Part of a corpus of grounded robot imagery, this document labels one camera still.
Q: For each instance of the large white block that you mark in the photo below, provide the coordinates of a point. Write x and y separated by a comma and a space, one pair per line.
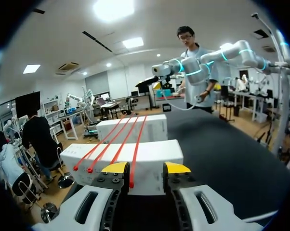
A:
154, 127
154, 156

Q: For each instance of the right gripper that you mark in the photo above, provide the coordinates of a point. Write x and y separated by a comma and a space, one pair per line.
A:
163, 68

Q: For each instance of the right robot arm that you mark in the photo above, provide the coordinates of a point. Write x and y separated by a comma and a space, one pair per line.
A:
241, 51

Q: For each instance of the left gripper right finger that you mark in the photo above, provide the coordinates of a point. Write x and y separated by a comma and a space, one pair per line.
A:
195, 216

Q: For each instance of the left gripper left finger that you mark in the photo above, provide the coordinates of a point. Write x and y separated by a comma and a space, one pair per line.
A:
94, 216

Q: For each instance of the person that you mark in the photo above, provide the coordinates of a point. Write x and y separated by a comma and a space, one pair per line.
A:
7, 161
198, 91
36, 134

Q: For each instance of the red tape strip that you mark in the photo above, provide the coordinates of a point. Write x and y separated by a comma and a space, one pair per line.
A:
109, 144
96, 146
138, 144
125, 142

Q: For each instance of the small black box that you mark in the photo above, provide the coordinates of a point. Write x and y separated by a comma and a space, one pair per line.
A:
167, 107

